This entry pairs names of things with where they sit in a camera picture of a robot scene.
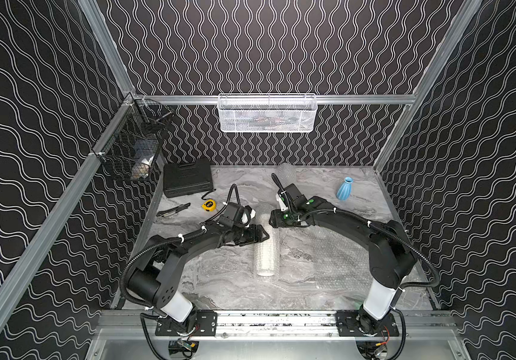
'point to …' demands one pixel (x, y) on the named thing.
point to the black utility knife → (172, 211)
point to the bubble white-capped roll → (267, 253)
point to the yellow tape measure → (209, 205)
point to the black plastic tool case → (185, 179)
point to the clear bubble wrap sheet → (323, 258)
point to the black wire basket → (131, 144)
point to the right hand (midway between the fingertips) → (275, 220)
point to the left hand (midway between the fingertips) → (263, 235)
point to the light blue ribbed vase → (344, 190)
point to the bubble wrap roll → (286, 174)
